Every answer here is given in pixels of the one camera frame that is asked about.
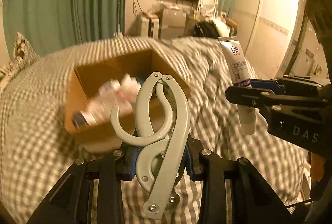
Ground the white BOP cream tube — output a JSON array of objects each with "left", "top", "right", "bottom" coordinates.
[{"left": 218, "top": 37, "right": 255, "bottom": 135}]

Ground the grey folding travel hanger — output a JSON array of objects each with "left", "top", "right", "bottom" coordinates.
[{"left": 110, "top": 72, "right": 190, "bottom": 219}]

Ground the clear plastic water bottle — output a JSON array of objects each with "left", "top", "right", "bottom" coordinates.
[{"left": 72, "top": 74, "right": 141, "bottom": 129}]

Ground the grey checked duvet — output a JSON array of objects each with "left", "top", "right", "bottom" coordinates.
[{"left": 1, "top": 37, "right": 307, "bottom": 223}]

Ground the white louvered wardrobe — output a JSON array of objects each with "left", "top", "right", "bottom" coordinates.
[{"left": 231, "top": 0, "right": 325, "bottom": 79}]

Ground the open cardboard box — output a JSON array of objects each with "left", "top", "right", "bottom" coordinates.
[{"left": 65, "top": 49, "right": 190, "bottom": 154}]

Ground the black and white clothes pile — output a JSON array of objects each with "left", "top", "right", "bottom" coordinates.
[{"left": 184, "top": 19, "right": 230, "bottom": 39}]

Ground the white oval vanity mirror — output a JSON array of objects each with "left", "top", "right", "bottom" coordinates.
[{"left": 198, "top": 0, "right": 218, "bottom": 17}]

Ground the small silver fridge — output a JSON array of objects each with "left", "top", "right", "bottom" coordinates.
[{"left": 159, "top": 8, "right": 186, "bottom": 39}]

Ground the white storage cabinet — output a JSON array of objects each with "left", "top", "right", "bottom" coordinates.
[{"left": 137, "top": 15, "right": 159, "bottom": 39}]

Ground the floral patterned pillow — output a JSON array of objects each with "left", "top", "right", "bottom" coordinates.
[{"left": 0, "top": 57, "right": 23, "bottom": 95}]

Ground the checked pillow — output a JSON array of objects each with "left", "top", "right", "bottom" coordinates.
[{"left": 13, "top": 32, "right": 41, "bottom": 69}]

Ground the green window curtain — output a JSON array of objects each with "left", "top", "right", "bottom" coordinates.
[{"left": 3, "top": 0, "right": 125, "bottom": 56}]

